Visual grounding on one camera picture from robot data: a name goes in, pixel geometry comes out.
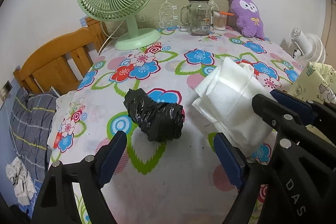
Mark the white cloth pack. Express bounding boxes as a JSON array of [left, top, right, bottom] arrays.
[[192, 57, 273, 157]]

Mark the black plastic bag bundle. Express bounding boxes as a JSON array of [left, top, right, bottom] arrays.
[[123, 89, 185, 142]]

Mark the yellow patterned storage box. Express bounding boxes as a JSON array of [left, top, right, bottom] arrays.
[[288, 62, 336, 103]]

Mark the floral tablecloth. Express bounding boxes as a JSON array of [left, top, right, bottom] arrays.
[[51, 27, 301, 223]]

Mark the white standing fan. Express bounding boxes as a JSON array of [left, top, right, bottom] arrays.
[[290, 28, 326, 67]]

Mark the crumpled white cloth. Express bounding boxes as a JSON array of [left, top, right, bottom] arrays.
[[5, 157, 37, 206]]

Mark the grey plaid pillow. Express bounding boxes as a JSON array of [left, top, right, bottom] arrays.
[[10, 88, 58, 182]]

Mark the purple plush bunny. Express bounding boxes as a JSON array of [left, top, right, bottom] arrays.
[[227, 0, 264, 39]]

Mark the cotton swab container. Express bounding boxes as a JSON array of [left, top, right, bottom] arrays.
[[212, 10, 234, 31]]

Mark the glass mason jar mug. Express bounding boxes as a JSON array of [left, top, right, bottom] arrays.
[[180, 0, 211, 36]]

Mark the wall power outlet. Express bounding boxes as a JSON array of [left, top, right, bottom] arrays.
[[0, 81, 13, 102]]

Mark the green fan white cable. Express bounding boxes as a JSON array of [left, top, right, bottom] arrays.
[[98, 20, 124, 54]]

